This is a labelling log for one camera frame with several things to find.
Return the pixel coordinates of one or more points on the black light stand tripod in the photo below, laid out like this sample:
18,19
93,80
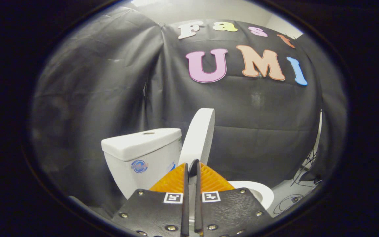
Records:
309,164

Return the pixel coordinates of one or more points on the black backdrop cloth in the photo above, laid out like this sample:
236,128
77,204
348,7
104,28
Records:
110,98

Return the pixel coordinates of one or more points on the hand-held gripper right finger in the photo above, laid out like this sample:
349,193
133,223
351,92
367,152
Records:
198,210

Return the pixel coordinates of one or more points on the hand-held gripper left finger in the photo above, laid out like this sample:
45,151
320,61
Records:
185,210

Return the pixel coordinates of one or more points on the white toilet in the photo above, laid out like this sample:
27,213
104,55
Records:
156,171

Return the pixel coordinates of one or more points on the white toilet tank lid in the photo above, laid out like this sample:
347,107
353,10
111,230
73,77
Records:
137,144

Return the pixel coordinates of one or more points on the small black adapter box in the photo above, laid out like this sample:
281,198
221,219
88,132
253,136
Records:
295,199

